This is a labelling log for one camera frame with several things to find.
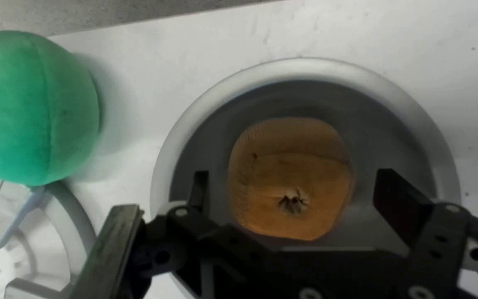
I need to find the green plush ball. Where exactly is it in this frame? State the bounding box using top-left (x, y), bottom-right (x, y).
top-left (0, 31), bottom-right (100, 186)

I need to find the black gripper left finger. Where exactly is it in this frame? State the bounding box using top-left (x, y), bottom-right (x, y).
top-left (70, 171), bottom-right (209, 299)

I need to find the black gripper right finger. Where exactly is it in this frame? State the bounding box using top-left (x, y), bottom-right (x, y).
top-left (374, 169), bottom-right (470, 299)

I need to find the silver toy sink bowl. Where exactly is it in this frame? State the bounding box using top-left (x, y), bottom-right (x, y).
top-left (151, 58), bottom-right (460, 254)

